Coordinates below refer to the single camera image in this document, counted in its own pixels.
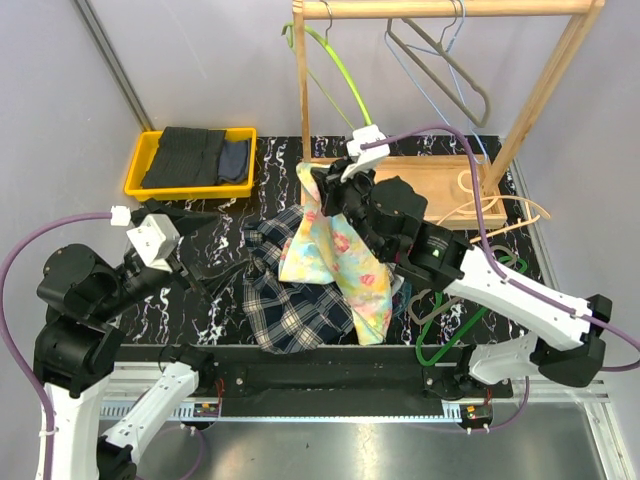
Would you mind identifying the pastel patterned garment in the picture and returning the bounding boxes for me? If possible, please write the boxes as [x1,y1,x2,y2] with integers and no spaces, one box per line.
[278,162,396,346]

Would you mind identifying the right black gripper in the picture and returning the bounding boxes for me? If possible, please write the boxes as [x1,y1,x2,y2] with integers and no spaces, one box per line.
[311,156,389,260]

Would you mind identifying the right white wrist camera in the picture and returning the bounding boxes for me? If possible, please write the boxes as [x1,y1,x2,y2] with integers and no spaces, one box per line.
[341,124,390,182]

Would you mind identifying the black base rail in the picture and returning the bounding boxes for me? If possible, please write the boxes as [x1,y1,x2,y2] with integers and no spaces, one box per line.
[106,345,513,423]

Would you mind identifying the wooden clothes rack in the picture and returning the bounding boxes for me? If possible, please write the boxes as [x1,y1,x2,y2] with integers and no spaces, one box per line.
[292,1,605,221]

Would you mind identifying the lime green hanger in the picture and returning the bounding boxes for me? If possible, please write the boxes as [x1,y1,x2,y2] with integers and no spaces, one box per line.
[281,22,373,130]

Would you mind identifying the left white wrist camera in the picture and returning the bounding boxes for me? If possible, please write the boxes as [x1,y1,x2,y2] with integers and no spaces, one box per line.
[110,205,181,273]

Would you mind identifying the white garment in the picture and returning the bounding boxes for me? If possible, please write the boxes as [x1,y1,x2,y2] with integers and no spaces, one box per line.
[388,264,404,296]

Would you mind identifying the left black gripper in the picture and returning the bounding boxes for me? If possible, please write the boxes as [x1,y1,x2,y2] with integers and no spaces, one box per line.
[94,195,250,318]

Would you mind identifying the green velvet hanger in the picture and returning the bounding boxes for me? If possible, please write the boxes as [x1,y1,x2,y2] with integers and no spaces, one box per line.
[415,255,528,367]

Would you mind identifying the black folded cloth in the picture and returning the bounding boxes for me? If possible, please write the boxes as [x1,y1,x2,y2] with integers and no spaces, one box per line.
[141,127,251,189]

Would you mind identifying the navy plaid garment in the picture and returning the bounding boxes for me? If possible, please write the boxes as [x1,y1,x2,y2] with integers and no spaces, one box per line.
[242,205,354,354]

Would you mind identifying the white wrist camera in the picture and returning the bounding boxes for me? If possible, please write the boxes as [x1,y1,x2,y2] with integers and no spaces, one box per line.
[110,205,181,273]
[341,124,390,182]

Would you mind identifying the yellow plastic tray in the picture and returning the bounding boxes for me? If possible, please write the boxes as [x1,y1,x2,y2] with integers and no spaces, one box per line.
[123,127,257,202]

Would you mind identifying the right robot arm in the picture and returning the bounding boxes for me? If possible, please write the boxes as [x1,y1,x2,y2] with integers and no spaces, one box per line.
[311,158,612,399]

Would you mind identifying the wooden hanger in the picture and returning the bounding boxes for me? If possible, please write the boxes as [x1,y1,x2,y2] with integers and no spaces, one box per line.
[435,170,552,243]

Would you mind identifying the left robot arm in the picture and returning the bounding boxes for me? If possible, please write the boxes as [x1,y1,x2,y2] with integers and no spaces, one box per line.
[33,200,224,479]

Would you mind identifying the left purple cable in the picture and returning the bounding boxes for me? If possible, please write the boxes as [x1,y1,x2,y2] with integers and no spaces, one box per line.
[0,210,116,480]

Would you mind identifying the blue wire hanger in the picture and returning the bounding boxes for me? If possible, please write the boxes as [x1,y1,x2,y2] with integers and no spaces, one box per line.
[384,0,491,166]

